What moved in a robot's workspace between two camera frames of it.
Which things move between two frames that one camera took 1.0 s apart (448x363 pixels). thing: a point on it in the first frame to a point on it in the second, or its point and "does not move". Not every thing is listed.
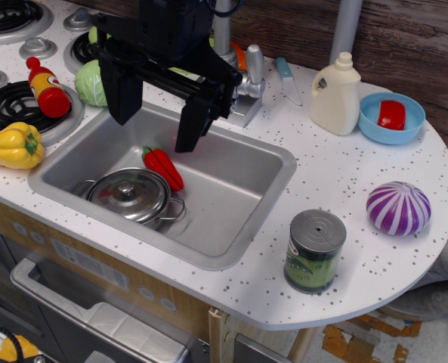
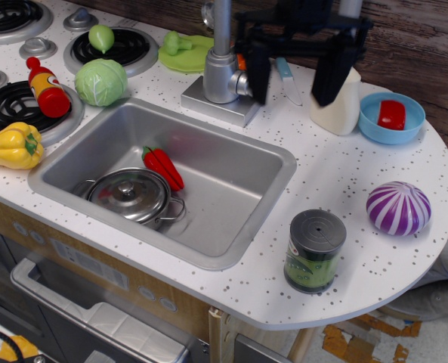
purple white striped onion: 399,208 does not move
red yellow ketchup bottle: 47,90 does not move
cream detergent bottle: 337,107 does not move
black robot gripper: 171,41 to 298,27
